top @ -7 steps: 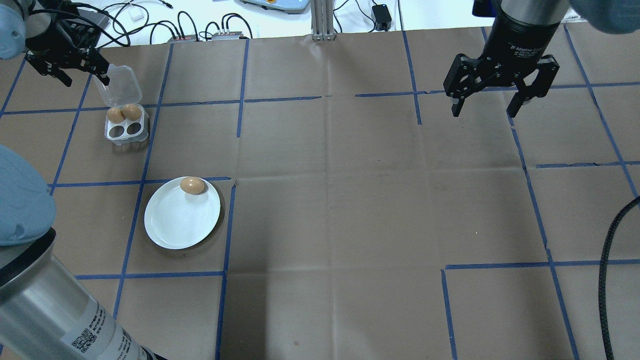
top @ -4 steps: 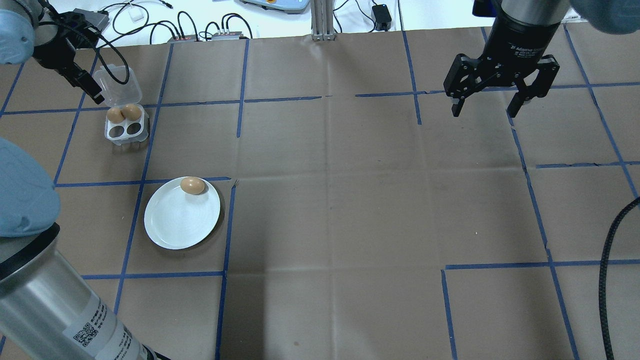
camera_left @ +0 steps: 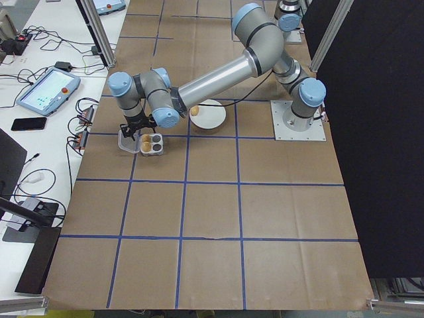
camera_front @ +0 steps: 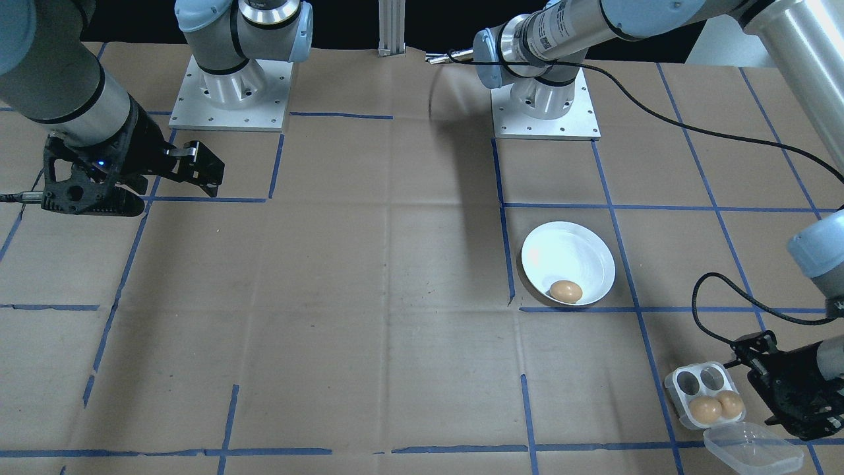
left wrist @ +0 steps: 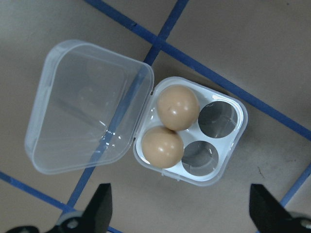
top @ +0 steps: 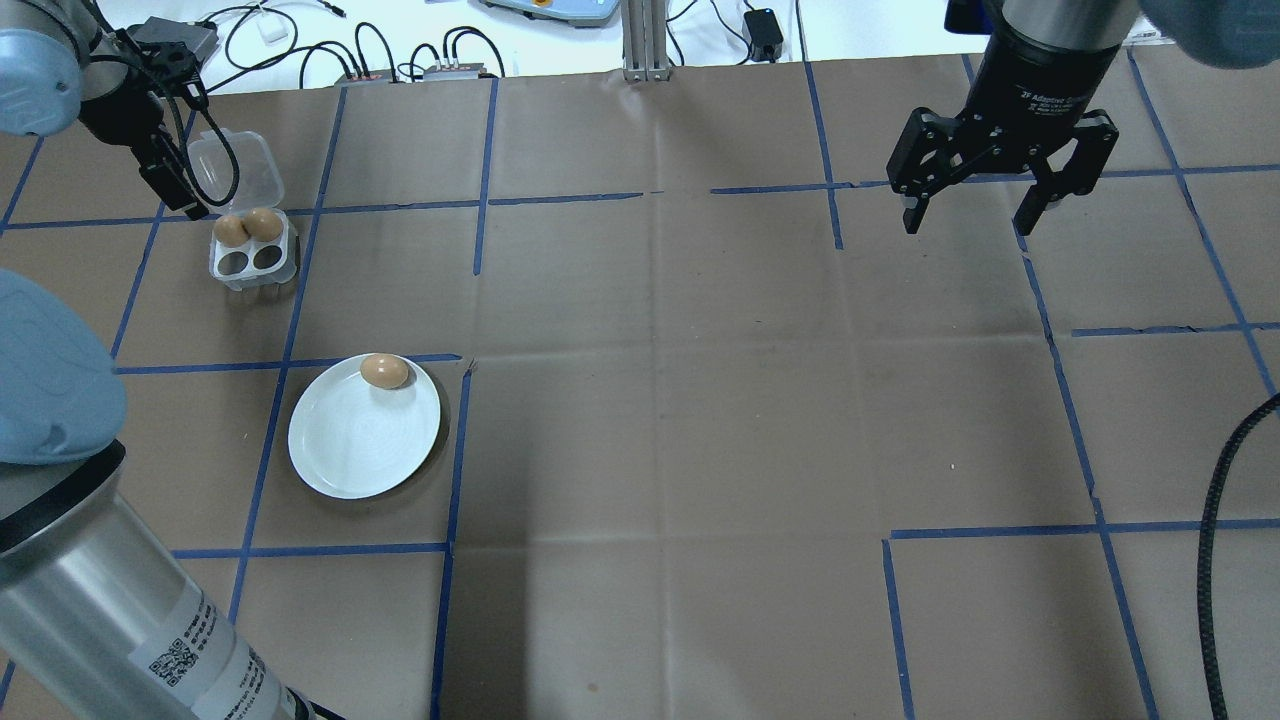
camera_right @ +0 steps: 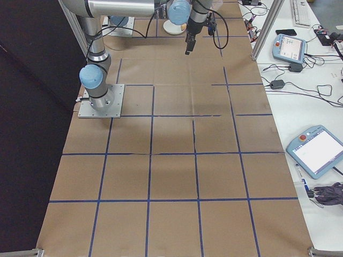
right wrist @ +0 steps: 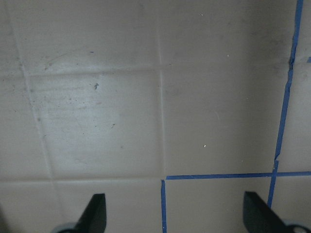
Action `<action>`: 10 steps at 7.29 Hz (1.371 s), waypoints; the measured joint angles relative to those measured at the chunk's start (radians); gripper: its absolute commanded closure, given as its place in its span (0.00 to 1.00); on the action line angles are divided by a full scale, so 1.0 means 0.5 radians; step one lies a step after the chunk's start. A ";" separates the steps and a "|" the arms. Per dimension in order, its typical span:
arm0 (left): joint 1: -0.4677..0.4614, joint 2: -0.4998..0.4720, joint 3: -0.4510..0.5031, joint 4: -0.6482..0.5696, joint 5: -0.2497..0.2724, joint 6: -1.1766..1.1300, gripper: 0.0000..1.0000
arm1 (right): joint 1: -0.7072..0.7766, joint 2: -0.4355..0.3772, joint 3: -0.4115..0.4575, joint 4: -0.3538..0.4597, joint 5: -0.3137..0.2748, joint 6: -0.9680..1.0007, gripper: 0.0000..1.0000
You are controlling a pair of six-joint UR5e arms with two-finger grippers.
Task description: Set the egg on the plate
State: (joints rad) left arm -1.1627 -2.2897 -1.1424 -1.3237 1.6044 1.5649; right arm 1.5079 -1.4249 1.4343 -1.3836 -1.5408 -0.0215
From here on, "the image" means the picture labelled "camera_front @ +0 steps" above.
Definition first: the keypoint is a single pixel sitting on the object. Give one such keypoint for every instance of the brown egg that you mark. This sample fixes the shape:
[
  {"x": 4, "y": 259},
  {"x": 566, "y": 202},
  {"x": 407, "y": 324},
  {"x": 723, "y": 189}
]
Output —
[
  {"x": 566, "y": 291},
  {"x": 704, "y": 410},
  {"x": 732, "y": 402}
]

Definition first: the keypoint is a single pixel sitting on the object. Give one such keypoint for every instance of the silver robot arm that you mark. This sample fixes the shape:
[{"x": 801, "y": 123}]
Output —
[
  {"x": 567, "y": 30},
  {"x": 66, "y": 72}
]

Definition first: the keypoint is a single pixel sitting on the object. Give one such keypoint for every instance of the clear plastic egg case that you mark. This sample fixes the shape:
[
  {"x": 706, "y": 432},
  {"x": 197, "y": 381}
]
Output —
[{"x": 752, "y": 448}]

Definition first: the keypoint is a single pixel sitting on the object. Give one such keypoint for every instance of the white round plate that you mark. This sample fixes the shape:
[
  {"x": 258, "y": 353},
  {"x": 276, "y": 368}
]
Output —
[{"x": 567, "y": 257}]

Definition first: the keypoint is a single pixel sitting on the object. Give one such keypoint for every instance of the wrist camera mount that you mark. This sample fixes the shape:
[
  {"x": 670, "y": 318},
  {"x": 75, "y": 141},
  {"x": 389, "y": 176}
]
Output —
[
  {"x": 72, "y": 194},
  {"x": 811, "y": 415}
]

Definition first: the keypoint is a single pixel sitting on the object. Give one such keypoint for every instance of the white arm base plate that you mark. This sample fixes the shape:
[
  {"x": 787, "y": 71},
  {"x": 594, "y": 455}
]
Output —
[
  {"x": 264, "y": 112},
  {"x": 580, "y": 125}
]

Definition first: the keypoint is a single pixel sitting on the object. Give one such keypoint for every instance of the aluminium profile post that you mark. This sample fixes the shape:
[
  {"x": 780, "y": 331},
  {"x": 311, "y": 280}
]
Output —
[{"x": 392, "y": 26}]

